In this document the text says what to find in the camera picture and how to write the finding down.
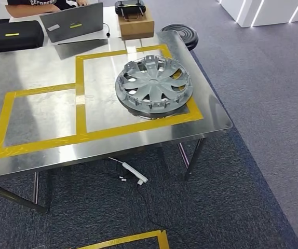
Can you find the black round stool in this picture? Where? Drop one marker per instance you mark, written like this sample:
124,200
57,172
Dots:
180,34

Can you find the black remote controller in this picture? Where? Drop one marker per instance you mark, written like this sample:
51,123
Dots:
129,6

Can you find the grey plastic wheel cover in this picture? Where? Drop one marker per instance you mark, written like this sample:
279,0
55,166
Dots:
154,86

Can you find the person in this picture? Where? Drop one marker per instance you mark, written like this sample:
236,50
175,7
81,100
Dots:
35,9

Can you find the brown cardboard box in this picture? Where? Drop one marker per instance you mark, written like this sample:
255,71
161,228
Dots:
135,27

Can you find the steel workbench table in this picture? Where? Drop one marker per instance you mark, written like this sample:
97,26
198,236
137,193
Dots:
35,68

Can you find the white power strip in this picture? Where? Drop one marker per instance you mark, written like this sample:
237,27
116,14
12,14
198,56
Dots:
135,172

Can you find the yellow tape large square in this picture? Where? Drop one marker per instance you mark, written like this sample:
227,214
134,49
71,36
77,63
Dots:
138,127

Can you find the black zip case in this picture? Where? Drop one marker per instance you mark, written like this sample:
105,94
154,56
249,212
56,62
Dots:
17,36

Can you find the grey laptop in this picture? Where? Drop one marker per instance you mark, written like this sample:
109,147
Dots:
71,22

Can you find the white lit platform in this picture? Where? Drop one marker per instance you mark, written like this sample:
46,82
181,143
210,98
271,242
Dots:
274,12

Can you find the yellow tape small square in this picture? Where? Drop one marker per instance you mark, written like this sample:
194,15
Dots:
1,127

